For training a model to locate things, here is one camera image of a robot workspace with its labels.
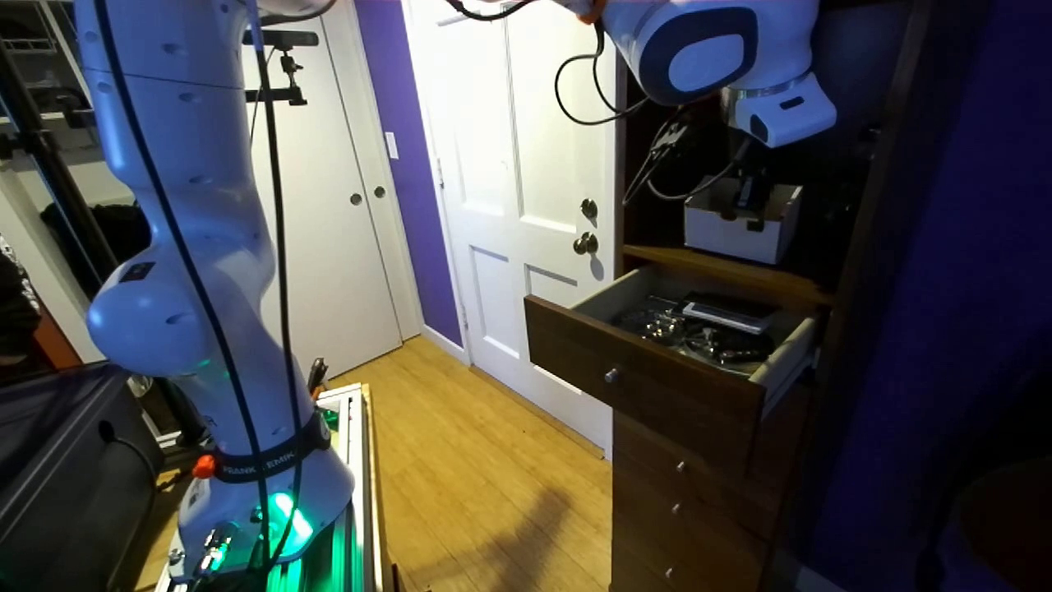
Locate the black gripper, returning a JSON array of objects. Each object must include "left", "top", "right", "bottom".
[{"left": 717, "top": 137, "right": 777, "bottom": 205}]

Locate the open wooden drawer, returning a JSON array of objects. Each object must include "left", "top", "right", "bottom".
[{"left": 524, "top": 262, "right": 824, "bottom": 476}]

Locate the flat black white device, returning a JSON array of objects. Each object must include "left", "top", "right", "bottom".
[{"left": 682, "top": 292, "right": 777, "bottom": 340}]

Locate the pile of metal hardware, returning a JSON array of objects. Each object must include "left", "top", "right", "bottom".
[{"left": 627, "top": 296, "right": 773, "bottom": 373}]

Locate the brass door knob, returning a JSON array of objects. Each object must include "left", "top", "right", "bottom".
[{"left": 570, "top": 227, "right": 604, "bottom": 262}]

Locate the white panel door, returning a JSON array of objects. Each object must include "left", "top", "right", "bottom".
[{"left": 399, "top": 0, "right": 621, "bottom": 453}]

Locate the tall brown wooden cabinet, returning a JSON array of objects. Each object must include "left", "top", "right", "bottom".
[{"left": 524, "top": 0, "right": 934, "bottom": 592}]

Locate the white double closet door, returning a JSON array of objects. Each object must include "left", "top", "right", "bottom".
[{"left": 233, "top": 0, "right": 427, "bottom": 381}]

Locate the dark storage shelving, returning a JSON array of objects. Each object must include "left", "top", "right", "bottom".
[{"left": 0, "top": 0, "right": 126, "bottom": 333}]

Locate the black fabric case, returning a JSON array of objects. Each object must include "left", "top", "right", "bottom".
[{"left": 0, "top": 363, "right": 170, "bottom": 592}]

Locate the thick black cable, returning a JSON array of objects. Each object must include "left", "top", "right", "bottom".
[{"left": 442, "top": 0, "right": 748, "bottom": 209}]

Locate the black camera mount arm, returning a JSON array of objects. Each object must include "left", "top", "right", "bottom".
[{"left": 244, "top": 46, "right": 312, "bottom": 112}]

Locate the black stereo camera bar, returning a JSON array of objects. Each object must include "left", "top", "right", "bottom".
[{"left": 239, "top": 27, "right": 322, "bottom": 53}]

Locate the thin black cable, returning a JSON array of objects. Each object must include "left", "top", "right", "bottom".
[{"left": 92, "top": 0, "right": 312, "bottom": 576}]

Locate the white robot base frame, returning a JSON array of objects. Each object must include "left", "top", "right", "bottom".
[{"left": 152, "top": 377, "right": 396, "bottom": 592}]

